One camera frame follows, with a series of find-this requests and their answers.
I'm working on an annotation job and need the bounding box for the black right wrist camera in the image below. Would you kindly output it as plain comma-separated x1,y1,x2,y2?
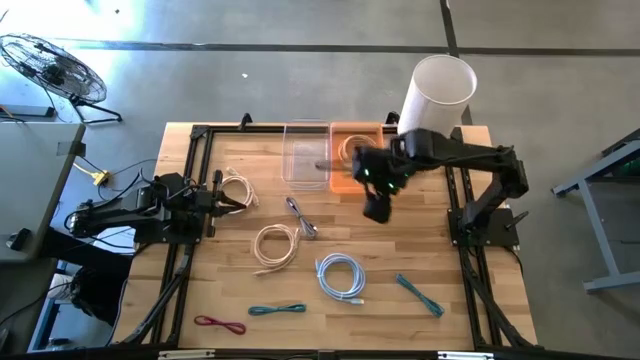
360,192,395,225

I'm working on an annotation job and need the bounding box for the white lamp with wooden base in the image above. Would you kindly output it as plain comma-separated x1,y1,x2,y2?
397,53,479,137

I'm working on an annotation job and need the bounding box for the orange plastic bin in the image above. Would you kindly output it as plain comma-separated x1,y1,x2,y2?
328,121,386,195

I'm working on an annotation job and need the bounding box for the silver metal bracket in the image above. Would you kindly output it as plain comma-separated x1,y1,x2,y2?
437,350,495,360
158,349,216,360

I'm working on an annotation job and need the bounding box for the grey tape strip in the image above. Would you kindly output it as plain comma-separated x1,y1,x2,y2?
56,141,87,158

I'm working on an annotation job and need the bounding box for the black chair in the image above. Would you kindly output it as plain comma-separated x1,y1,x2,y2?
42,227,134,326

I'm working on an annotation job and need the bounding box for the light blue ethernet cable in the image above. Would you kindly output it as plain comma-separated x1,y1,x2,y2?
314,252,367,306

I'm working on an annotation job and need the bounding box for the beige ethernet cable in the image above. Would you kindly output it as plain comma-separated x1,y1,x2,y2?
337,133,379,164
251,223,302,278

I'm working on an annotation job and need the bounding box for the teal cable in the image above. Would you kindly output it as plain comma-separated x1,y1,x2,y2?
247,303,308,317
395,272,446,319

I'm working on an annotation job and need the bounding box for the black floor fan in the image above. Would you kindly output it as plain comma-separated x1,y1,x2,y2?
0,33,124,125

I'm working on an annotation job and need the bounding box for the yellow power plug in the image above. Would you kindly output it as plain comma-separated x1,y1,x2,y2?
73,162,112,187

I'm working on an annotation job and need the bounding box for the red cable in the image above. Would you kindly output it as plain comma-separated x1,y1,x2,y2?
193,314,248,336

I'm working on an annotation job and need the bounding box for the white paper sheet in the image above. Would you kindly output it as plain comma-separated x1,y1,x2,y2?
94,227,137,255

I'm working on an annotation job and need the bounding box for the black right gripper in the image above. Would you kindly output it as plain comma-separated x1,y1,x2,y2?
315,144,411,197

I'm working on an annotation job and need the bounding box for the grey USB cable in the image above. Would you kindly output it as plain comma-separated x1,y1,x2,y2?
284,196,319,240

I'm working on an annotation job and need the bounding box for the white cable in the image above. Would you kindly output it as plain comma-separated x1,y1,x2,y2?
218,167,260,216

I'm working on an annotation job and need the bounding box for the grey metal cart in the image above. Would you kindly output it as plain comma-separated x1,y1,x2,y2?
551,127,640,294

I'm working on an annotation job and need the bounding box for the small black device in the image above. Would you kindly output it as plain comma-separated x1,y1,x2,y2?
5,227,34,252

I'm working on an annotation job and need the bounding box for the grey side table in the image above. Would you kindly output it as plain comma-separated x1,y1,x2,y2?
0,122,87,264

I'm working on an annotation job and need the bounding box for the black aluminium table frame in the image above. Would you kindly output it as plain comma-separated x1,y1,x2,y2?
113,122,544,351

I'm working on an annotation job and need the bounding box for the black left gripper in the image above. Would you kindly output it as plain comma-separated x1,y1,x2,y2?
193,170,248,238

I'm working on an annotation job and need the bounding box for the clear plastic bin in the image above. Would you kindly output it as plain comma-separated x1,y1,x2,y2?
281,119,332,192

